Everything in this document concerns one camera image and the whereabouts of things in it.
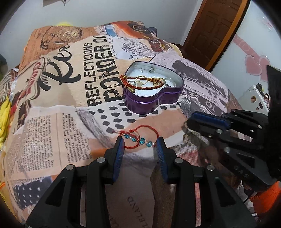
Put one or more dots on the striped patchwork pillow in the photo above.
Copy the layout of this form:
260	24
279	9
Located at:
8	84

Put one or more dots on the silver earrings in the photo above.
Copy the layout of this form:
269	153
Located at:
150	69

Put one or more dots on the newspaper print bed blanket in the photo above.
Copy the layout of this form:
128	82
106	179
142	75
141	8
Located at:
68	103

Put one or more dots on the white wardrobe sliding door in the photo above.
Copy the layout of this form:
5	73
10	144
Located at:
255	44

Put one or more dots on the yellow cartoon blanket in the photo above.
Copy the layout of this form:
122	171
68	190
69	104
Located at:
4	120

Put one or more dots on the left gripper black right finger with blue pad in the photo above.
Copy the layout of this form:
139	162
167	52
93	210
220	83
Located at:
220	205

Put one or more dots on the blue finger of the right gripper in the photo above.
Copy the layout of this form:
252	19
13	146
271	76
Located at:
211	119

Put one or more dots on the dark grey pillow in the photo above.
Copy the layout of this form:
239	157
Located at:
3	65

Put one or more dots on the brown wooden door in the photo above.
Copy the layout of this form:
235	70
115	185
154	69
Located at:
212	29

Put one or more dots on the purple heart-shaped tin box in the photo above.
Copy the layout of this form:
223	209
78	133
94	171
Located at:
144	91

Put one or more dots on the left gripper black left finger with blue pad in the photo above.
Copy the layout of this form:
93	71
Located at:
60	204

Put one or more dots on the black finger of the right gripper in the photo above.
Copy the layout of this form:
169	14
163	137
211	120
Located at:
203	129

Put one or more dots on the yellow pillow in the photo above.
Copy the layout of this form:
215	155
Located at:
64	24

